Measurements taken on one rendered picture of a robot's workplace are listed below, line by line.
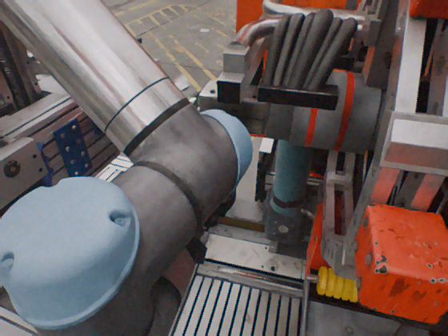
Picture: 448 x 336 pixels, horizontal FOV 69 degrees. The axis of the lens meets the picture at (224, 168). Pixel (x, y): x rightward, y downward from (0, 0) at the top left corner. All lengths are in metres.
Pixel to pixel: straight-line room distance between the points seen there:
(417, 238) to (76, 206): 0.31
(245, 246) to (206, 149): 1.10
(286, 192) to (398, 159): 0.52
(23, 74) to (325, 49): 0.84
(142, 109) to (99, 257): 0.13
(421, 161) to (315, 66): 0.14
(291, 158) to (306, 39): 0.43
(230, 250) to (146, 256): 1.13
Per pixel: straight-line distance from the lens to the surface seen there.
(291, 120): 0.57
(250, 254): 1.33
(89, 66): 0.28
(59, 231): 0.19
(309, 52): 0.39
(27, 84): 1.07
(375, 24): 0.54
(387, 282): 0.35
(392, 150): 0.36
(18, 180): 0.77
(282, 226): 1.09
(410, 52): 0.38
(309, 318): 1.14
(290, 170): 0.80
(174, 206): 0.23
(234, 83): 0.39
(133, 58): 0.28
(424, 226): 0.39
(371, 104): 0.57
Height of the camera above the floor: 1.13
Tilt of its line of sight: 38 degrees down
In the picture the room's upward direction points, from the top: straight up
